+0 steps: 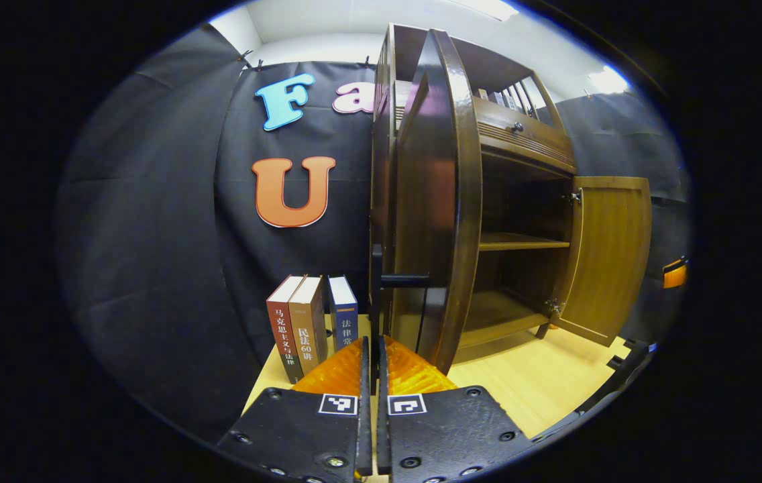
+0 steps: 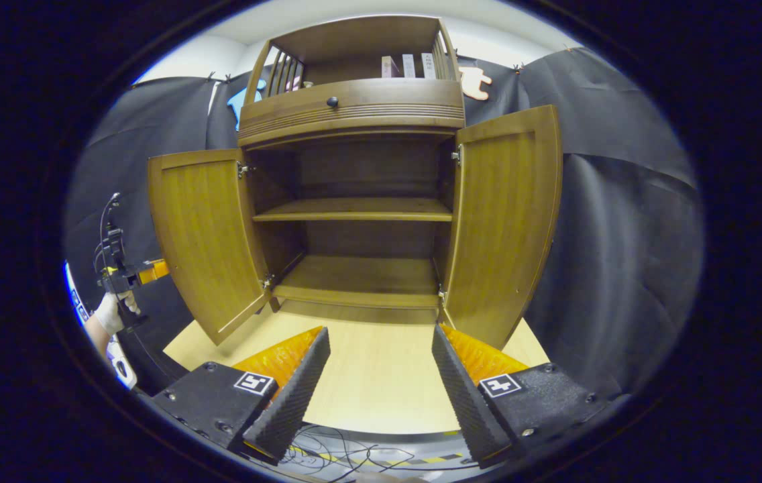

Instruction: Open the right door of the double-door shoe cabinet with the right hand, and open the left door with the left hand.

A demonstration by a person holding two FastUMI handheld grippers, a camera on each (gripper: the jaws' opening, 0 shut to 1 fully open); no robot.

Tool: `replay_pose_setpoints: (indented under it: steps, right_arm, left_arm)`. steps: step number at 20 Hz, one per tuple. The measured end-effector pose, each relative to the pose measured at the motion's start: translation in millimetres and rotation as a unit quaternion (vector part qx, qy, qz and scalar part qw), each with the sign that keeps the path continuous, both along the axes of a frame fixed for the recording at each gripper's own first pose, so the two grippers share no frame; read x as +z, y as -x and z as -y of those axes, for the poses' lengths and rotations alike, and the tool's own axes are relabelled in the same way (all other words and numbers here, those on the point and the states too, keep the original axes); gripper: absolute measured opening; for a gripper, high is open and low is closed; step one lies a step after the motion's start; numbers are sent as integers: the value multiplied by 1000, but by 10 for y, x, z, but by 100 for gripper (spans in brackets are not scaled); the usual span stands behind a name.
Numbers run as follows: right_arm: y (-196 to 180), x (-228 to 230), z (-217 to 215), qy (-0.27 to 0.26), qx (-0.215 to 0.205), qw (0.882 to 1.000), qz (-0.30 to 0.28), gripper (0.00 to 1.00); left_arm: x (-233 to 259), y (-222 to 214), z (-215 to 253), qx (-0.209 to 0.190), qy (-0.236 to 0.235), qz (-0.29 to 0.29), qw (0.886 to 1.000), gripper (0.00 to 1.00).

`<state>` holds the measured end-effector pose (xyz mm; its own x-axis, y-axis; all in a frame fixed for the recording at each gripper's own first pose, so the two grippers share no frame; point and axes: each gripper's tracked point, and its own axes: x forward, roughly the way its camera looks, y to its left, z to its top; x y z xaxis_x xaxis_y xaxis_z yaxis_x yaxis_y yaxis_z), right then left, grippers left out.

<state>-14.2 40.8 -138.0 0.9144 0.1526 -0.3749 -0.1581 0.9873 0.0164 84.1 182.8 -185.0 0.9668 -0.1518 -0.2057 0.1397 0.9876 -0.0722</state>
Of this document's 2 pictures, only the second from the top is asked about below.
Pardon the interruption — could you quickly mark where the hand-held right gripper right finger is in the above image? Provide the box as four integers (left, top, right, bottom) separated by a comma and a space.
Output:
431, 323, 613, 469

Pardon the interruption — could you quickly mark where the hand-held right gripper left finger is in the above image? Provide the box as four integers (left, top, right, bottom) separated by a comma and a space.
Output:
150, 327, 331, 465

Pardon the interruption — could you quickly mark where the wooden shoe cabinet door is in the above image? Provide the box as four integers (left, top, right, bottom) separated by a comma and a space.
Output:
148, 149, 273, 346
440, 104, 564, 351

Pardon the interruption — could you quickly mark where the black backdrop cloth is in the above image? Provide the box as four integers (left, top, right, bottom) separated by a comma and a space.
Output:
62, 47, 705, 403

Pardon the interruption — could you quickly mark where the black floor cable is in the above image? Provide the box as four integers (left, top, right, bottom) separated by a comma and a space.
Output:
284, 424, 482, 478

